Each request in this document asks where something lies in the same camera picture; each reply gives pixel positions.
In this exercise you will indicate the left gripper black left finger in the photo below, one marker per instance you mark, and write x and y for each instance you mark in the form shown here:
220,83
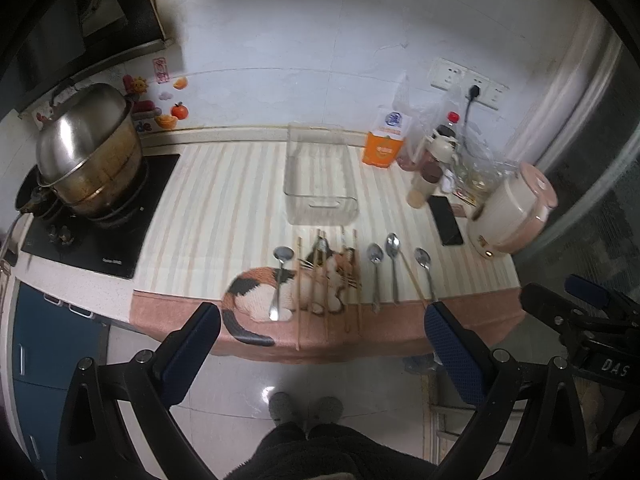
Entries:
94,442

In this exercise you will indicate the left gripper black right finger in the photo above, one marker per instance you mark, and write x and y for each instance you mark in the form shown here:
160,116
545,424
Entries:
550,442

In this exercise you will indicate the blue cabinet doors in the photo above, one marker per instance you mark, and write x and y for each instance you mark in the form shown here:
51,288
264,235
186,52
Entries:
49,338

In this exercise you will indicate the pink cream rice cooker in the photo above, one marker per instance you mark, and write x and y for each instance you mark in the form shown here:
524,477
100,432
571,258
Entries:
514,214

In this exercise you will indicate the left grey slipper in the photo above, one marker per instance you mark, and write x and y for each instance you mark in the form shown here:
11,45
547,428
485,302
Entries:
283,409

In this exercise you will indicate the grey slipper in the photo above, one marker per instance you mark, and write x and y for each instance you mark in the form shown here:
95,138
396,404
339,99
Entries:
283,409
325,411

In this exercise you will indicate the rightmost steel spoon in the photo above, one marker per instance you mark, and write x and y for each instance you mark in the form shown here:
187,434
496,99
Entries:
424,259

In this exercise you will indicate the steel spoon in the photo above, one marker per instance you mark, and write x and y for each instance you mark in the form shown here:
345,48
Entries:
392,248
281,306
424,259
375,256

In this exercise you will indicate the person's dark trousers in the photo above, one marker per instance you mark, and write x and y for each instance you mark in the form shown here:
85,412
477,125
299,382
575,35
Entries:
328,450

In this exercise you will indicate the black smartphone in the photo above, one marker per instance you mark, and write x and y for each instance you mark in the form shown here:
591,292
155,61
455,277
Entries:
445,221

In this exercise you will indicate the clear plastic bags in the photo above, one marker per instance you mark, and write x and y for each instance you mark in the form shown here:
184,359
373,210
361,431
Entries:
477,168

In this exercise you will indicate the right grey slipper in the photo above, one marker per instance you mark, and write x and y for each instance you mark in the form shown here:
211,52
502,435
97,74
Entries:
325,411

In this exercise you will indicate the beige brown tumbler cup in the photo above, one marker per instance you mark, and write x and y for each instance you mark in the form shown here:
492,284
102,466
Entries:
430,168

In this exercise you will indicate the cat print striped mat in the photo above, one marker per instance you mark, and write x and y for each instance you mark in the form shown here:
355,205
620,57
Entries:
212,238

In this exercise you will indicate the red cap dark bottle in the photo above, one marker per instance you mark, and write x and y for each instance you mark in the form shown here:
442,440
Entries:
448,129

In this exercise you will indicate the leftmost steel spoon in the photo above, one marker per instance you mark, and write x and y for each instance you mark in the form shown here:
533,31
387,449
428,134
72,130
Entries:
281,306

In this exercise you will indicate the leftmost wooden chopstick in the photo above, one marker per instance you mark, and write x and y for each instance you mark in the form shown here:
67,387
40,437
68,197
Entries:
298,290

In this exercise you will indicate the orange white carton box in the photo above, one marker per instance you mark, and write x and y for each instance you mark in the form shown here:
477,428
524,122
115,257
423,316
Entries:
385,138

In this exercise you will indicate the stainless steel stock pot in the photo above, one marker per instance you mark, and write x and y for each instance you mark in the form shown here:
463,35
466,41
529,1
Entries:
87,151

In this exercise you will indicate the clear plastic basket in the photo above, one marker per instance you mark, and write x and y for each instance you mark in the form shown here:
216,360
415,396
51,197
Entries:
319,185

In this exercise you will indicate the black range hood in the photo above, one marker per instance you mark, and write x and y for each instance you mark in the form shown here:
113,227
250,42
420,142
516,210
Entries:
46,44

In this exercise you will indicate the white wall socket strip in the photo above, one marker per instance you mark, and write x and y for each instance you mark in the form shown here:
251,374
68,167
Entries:
445,74

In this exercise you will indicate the fruit wall stickers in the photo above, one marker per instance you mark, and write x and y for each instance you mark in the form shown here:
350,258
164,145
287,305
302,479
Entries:
157,96

